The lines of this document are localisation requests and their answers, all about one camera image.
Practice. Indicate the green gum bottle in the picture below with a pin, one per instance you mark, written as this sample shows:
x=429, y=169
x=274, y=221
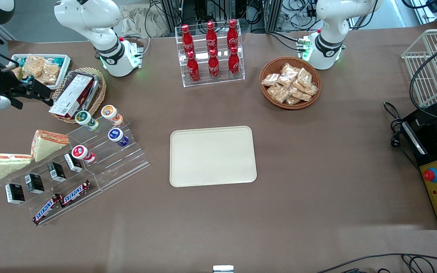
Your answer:
x=85, y=119

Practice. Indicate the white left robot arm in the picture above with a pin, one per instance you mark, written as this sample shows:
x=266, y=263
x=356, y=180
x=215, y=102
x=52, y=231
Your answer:
x=330, y=34

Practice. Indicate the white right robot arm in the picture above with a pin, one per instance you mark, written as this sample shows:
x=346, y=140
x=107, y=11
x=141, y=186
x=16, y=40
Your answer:
x=101, y=34

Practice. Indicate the red gum bottle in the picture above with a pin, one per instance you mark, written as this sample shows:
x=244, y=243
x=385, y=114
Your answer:
x=80, y=152

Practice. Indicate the orange gum bottle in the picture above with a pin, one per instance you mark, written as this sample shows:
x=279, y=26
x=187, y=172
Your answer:
x=110, y=113

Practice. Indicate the blue gum bottle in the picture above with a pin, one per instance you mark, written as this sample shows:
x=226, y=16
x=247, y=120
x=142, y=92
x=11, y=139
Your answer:
x=117, y=135

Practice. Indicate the cream plastic tray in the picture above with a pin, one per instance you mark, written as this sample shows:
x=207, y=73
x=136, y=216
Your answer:
x=212, y=156

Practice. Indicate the brown cracker packet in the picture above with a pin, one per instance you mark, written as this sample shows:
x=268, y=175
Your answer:
x=34, y=65
x=51, y=74

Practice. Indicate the red and white box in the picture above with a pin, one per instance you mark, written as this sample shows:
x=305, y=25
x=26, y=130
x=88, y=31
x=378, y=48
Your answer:
x=72, y=96

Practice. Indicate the white rectangular bin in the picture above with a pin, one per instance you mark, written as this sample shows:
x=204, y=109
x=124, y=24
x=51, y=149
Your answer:
x=65, y=66

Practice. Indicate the triangular sandwich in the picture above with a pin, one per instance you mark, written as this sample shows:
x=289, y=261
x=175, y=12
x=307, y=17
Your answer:
x=47, y=144
x=2, y=165

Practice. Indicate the oval light wicker basket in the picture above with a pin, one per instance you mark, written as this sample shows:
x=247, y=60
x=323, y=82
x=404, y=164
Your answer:
x=101, y=94

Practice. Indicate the small black carton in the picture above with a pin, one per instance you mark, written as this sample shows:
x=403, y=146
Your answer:
x=73, y=162
x=57, y=171
x=34, y=183
x=15, y=193

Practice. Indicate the white connector block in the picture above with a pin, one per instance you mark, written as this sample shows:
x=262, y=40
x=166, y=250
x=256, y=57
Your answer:
x=304, y=45
x=137, y=53

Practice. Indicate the clear acrylic stepped shelf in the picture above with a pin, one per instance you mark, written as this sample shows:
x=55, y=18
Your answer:
x=116, y=167

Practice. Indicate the Snickers chocolate bar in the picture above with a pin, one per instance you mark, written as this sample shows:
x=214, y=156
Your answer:
x=75, y=193
x=46, y=209

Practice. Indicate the crumpled brown paper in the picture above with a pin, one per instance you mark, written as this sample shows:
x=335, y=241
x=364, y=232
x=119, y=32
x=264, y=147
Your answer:
x=142, y=21

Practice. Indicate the red cola bottle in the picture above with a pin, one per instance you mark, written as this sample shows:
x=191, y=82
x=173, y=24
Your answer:
x=213, y=67
x=211, y=37
x=187, y=40
x=234, y=65
x=232, y=35
x=193, y=70

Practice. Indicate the clear acrylic bottle rack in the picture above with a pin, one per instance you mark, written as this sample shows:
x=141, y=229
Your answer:
x=203, y=81

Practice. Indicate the round brown wicker basket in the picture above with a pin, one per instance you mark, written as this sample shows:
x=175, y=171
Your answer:
x=266, y=96

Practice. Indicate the clear snack packet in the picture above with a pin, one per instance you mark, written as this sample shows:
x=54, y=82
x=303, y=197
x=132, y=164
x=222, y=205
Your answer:
x=311, y=90
x=301, y=95
x=293, y=101
x=289, y=69
x=286, y=81
x=281, y=96
x=270, y=79
x=304, y=77
x=274, y=90

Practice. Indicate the black control box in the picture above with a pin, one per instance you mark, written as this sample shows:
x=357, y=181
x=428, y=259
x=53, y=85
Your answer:
x=431, y=132

